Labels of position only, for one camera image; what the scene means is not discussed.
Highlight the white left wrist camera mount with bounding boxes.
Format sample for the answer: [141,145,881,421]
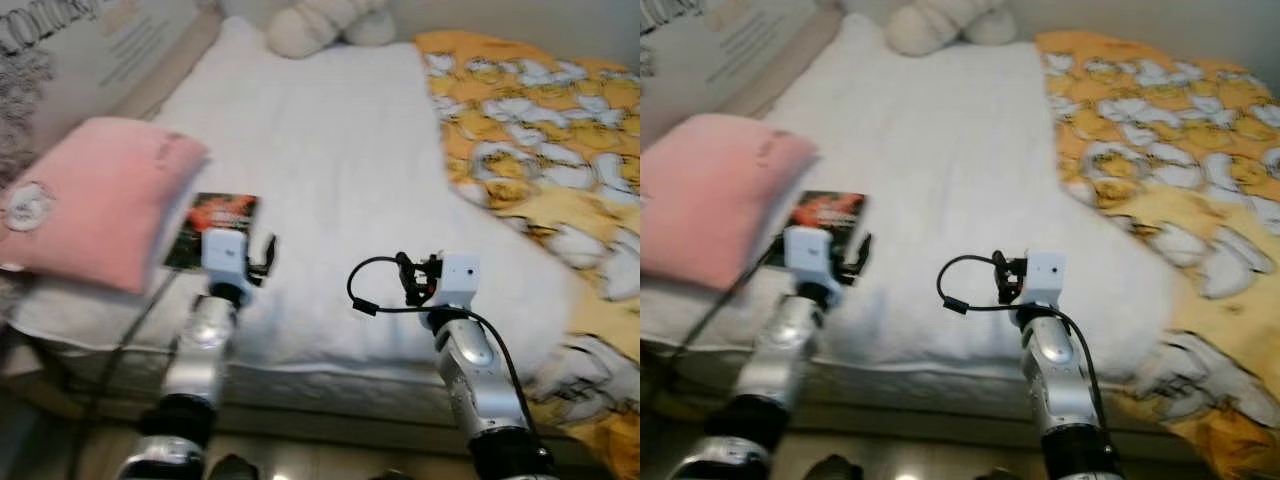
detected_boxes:
[782,226,834,292]
[201,228,250,292]

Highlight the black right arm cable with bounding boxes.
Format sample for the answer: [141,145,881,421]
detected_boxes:
[936,254,1113,433]
[346,255,543,443]

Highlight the robot left leg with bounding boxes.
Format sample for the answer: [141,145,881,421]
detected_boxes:
[204,454,263,480]
[808,454,866,480]

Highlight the dark book with red cover art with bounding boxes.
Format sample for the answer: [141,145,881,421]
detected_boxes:
[163,192,262,272]
[778,190,869,267]

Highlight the yellow cartoon egg blanket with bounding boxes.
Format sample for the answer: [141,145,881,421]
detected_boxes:
[412,30,641,480]
[1034,30,1280,480]

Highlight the beige bed frame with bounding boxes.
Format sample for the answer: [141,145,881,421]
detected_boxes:
[712,8,847,119]
[105,8,227,121]

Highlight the pink pillow with sheep print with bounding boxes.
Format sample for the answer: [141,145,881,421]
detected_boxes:
[640,113,820,293]
[0,116,210,297]

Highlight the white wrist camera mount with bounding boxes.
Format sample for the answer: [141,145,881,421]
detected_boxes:
[1019,252,1067,310]
[436,254,482,312]
[201,228,250,292]
[782,226,834,292]

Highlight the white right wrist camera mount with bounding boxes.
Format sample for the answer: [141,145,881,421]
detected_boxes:
[436,254,482,312]
[1019,252,1067,310]

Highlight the white knotted plush cushion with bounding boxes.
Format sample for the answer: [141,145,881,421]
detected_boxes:
[885,0,1017,57]
[265,0,397,60]

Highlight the grey wall decal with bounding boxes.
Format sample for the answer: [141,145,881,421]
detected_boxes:
[640,0,836,91]
[0,0,201,193]

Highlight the white bed mattress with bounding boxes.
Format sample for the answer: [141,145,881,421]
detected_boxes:
[645,12,1179,433]
[8,15,593,433]

